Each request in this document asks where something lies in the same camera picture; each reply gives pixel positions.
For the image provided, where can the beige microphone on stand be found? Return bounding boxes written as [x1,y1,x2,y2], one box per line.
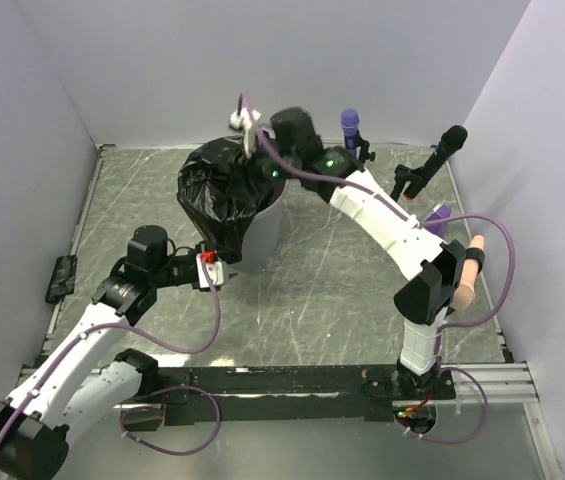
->
[450,235,485,310]

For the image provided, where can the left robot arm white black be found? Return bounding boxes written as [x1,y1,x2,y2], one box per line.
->
[0,225,230,479]

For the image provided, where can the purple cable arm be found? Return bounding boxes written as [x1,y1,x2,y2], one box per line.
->
[0,257,222,480]
[238,91,517,445]

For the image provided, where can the grey plastic trash bin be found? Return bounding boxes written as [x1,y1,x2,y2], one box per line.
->
[235,181,290,271]

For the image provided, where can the black microphone on stand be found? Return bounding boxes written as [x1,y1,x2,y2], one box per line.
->
[390,125,469,201]

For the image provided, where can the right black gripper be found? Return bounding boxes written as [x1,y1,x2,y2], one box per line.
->
[224,132,300,206]

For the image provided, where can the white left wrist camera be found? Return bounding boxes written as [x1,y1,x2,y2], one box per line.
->
[196,251,228,291]

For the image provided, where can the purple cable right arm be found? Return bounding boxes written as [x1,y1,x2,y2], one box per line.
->
[238,91,517,445]

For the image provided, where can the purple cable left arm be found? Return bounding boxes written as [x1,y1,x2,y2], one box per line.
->
[0,257,222,480]

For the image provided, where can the aluminium rail frame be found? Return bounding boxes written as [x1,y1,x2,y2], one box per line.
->
[0,363,539,479]

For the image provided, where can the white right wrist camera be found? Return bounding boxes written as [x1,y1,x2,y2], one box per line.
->
[229,107,261,159]

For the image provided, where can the purple box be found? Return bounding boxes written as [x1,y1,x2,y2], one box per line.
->
[423,203,452,238]

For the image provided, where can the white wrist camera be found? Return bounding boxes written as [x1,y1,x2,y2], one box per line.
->
[196,251,228,291]
[229,107,261,159]

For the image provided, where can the purple microphone on stand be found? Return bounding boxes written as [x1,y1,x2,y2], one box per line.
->
[340,108,376,163]

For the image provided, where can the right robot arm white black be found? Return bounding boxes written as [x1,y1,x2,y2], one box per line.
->
[256,107,466,399]

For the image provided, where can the black trash bag roll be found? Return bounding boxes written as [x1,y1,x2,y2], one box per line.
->
[176,135,284,264]

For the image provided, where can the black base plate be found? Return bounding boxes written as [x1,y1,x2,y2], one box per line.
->
[122,364,456,426]

